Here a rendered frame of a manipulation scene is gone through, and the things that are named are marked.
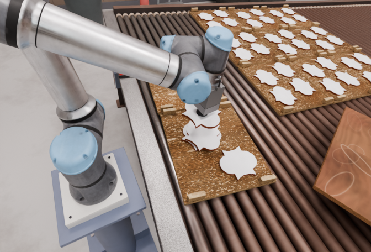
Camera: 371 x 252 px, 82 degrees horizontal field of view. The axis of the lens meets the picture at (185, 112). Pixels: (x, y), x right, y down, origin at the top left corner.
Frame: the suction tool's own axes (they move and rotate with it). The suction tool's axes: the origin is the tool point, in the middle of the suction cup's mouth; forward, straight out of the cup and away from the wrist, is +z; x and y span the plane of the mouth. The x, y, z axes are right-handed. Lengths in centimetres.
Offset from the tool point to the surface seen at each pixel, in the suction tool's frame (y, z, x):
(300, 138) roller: -23, 15, -42
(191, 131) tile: 1.3, 10.0, 2.2
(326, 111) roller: -18, 15, -70
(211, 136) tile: -4.6, 9.9, -3.4
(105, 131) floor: 99, 107, 18
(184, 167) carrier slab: -9.5, 13.5, 12.0
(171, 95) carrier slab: 26.7, 13.5, -4.2
